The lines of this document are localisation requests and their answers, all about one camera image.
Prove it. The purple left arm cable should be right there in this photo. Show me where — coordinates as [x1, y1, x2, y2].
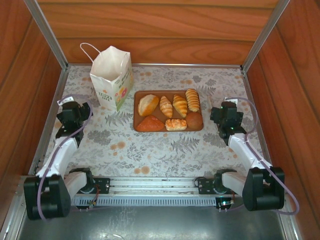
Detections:
[36, 94, 94, 223]

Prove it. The aluminium mounting rail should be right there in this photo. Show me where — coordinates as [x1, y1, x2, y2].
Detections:
[15, 174, 287, 197]

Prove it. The red triangular fake bread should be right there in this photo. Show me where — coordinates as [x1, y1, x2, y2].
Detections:
[135, 114, 166, 132]

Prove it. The striped golden fake croissant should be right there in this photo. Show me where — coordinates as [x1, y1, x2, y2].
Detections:
[159, 95, 174, 119]
[172, 93, 188, 118]

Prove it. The round brown fake bun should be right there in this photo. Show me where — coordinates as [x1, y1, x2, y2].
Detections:
[186, 111, 204, 129]

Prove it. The pale oval fake bun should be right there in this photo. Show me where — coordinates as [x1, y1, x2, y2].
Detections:
[137, 94, 160, 117]

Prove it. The aluminium side rail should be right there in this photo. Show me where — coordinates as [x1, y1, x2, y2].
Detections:
[241, 69, 277, 176]
[27, 69, 69, 176]

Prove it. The aluminium frame post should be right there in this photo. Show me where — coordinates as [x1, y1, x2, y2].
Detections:
[239, 0, 293, 73]
[23, 0, 70, 71]

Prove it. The ribbed long fake bread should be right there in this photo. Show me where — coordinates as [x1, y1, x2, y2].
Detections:
[185, 88, 201, 113]

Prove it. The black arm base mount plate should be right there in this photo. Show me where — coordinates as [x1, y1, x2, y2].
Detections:
[64, 176, 111, 195]
[197, 176, 243, 195]

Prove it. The floral patterned tablecloth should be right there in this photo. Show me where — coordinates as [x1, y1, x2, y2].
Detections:
[31, 65, 276, 177]

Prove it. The brown rectangular tray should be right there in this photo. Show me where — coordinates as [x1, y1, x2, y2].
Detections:
[133, 89, 205, 133]

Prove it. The white printed paper bag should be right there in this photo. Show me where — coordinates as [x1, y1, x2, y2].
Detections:
[79, 42, 135, 113]

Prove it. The orange streaked fake pastry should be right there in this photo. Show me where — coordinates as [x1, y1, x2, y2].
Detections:
[165, 118, 188, 132]

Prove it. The aluminium frame bar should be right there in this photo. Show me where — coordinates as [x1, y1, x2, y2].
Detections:
[66, 62, 244, 70]

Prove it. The shiny metal sheet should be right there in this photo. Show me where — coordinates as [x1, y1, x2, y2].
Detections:
[16, 199, 288, 240]

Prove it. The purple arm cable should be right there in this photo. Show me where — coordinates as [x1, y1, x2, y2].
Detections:
[219, 97, 300, 216]
[36, 94, 94, 223]

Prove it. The circuit board with green light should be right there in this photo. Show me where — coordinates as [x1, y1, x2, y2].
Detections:
[216, 197, 236, 213]

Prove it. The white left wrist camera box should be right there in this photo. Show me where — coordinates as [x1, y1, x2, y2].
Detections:
[56, 95, 75, 106]

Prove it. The grey slotted cable duct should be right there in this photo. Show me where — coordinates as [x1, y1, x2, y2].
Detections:
[70, 196, 219, 207]

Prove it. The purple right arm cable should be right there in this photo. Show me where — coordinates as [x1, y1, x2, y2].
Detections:
[219, 97, 300, 216]

